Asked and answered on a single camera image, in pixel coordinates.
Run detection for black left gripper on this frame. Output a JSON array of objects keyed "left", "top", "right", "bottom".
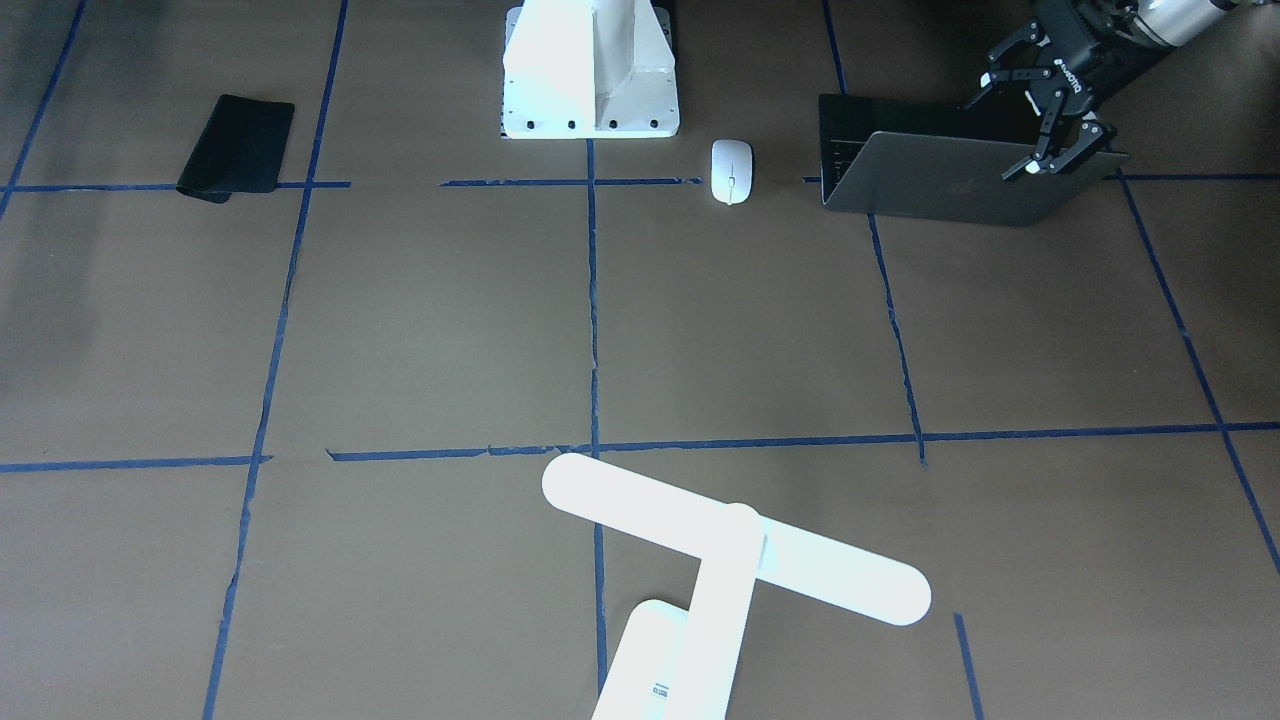
[{"left": 963, "top": 1, "right": 1166, "bottom": 182}]

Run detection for grey laptop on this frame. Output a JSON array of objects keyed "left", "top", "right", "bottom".
[{"left": 818, "top": 94, "right": 1129, "bottom": 225}]

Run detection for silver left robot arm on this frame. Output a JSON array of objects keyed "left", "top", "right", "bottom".
[{"left": 963, "top": 1, "right": 1240, "bottom": 182}]

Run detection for white computer mouse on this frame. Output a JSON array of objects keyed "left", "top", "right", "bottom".
[{"left": 709, "top": 138, "right": 755, "bottom": 206}]

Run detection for black folded mouse pad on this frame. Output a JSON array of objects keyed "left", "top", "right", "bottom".
[{"left": 175, "top": 94, "right": 294, "bottom": 204}]

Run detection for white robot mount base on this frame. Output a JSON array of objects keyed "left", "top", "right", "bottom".
[{"left": 500, "top": 1, "right": 681, "bottom": 141}]

